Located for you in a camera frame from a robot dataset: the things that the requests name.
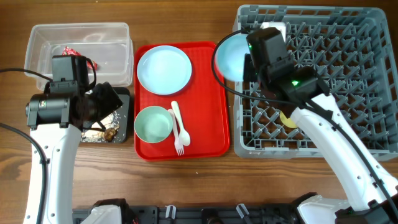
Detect rice and food scraps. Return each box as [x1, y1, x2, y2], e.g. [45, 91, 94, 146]
[81, 111, 121, 143]

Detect grey dishwasher rack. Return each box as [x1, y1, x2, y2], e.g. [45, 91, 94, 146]
[233, 5, 397, 161]

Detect yellow plastic cup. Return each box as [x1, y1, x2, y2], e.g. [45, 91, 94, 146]
[279, 111, 298, 129]

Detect white plastic fork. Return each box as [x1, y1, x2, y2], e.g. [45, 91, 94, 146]
[168, 109, 184, 156]

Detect light blue plate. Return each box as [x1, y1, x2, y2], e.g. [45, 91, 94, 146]
[136, 45, 193, 95]

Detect light blue bowl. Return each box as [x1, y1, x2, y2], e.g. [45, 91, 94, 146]
[215, 34, 249, 82]

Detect clear plastic bin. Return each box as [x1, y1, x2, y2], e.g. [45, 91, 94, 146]
[24, 22, 134, 87]

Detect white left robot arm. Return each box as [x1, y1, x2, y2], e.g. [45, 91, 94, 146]
[1, 72, 122, 223]

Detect red snack wrapper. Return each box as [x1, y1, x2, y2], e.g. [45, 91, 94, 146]
[62, 46, 98, 70]

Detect black plastic tray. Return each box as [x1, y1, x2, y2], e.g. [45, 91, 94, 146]
[79, 86, 131, 144]

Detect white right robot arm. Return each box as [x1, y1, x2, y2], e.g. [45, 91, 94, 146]
[237, 27, 397, 223]

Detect mint green bowl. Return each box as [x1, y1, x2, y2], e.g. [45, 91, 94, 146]
[134, 106, 173, 144]

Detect red serving tray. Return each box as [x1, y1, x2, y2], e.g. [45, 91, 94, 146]
[134, 41, 230, 161]

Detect white plastic spoon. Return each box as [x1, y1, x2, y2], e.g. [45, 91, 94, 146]
[171, 101, 191, 146]

